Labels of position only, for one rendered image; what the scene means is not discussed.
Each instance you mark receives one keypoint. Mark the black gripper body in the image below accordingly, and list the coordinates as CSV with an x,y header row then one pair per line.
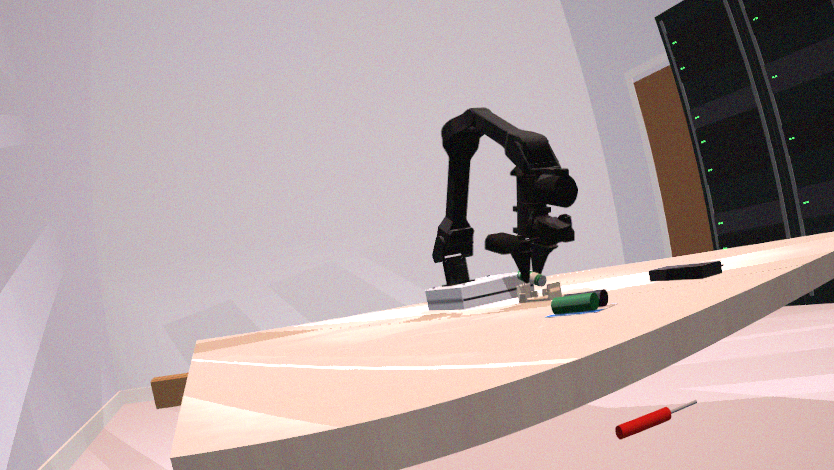
x,y
504,243

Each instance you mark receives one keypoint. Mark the red-handled screwdriver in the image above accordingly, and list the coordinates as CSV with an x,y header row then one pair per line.
x,y
647,421

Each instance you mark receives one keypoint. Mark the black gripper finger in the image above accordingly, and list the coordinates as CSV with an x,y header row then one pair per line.
x,y
523,261
539,257

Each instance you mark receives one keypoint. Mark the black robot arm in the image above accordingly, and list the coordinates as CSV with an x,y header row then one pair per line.
x,y
539,179

